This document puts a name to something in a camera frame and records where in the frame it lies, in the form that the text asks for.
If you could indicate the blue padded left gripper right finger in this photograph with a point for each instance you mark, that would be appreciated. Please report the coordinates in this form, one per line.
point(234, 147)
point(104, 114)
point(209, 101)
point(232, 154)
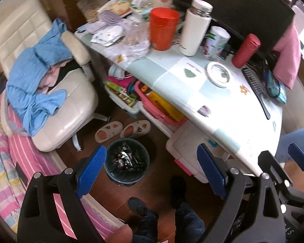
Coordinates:
point(214, 169)

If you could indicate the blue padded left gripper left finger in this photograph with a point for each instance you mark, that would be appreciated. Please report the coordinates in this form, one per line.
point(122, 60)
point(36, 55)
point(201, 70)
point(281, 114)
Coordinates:
point(88, 169)

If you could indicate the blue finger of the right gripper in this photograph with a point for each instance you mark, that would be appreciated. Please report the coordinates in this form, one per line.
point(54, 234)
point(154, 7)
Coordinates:
point(297, 155)

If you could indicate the white tape roll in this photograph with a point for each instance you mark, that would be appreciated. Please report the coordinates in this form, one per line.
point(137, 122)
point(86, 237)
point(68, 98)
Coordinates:
point(218, 74)

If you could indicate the dark round trash bin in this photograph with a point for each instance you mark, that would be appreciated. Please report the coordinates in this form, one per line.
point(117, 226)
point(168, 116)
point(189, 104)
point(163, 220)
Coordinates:
point(127, 161)

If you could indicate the operator hand thumb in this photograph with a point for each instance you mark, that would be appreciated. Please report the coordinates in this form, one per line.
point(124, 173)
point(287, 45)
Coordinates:
point(122, 235)

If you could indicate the white storage box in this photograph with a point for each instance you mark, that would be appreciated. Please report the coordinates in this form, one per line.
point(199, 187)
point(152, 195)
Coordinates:
point(182, 145)

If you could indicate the operator right leg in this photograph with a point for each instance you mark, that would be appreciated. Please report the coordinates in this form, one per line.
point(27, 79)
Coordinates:
point(189, 227)

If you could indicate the left beige slipper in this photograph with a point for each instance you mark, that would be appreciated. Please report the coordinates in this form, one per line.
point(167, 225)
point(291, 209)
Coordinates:
point(108, 131)

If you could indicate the beige slipper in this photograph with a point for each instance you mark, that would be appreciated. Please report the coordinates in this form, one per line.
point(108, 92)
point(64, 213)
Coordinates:
point(136, 129)
point(108, 131)

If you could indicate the operator left shoe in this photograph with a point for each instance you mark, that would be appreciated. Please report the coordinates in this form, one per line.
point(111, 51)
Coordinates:
point(137, 206)

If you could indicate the right beige slipper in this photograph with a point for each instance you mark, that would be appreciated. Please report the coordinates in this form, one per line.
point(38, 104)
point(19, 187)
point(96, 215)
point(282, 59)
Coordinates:
point(136, 129)

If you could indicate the blue wet wipes pack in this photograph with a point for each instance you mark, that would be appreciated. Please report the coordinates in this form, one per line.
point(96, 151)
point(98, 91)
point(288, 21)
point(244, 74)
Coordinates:
point(274, 88)

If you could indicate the pink striped bedsheet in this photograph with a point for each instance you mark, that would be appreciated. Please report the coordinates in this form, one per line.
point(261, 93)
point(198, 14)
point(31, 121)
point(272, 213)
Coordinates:
point(19, 160)

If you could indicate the pink cloth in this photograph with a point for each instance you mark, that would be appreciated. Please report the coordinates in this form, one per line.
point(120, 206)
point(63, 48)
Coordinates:
point(288, 63)

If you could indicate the green snack packets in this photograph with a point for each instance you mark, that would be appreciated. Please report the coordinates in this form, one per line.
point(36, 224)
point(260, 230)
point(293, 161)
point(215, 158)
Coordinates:
point(121, 93)

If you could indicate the pink plastic basket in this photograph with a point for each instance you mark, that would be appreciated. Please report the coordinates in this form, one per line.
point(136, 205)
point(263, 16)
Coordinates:
point(158, 107)

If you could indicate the black comb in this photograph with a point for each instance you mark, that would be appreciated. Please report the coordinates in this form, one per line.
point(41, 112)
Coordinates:
point(257, 89)

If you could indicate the blue jacket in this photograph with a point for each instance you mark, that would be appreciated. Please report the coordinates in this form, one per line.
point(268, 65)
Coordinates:
point(33, 107)

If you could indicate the red thermos bottle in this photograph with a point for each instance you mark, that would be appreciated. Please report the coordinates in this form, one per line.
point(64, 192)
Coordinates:
point(248, 48)

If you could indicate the printed drink can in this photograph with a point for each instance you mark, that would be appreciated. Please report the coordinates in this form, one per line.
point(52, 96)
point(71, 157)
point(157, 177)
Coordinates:
point(215, 42)

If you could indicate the clear plastic bag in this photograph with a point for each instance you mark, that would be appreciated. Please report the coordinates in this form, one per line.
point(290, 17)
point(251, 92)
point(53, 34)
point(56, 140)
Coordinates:
point(133, 45)

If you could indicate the white thermos bottle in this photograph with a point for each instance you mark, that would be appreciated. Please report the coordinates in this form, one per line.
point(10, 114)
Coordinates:
point(196, 23)

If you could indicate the black monitor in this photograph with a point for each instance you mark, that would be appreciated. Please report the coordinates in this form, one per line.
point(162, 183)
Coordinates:
point(267, 19)

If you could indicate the orange plastic cup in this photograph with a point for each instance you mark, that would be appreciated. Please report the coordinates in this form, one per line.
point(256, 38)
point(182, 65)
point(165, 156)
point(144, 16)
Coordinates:
point(163, 23)

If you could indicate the white leather chair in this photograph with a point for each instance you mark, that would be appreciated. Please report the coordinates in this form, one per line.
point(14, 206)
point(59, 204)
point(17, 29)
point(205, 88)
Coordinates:
point(24, 28)

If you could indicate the green lid plastic jar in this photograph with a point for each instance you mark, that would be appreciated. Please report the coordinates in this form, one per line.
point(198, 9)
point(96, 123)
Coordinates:
point(89, 8)

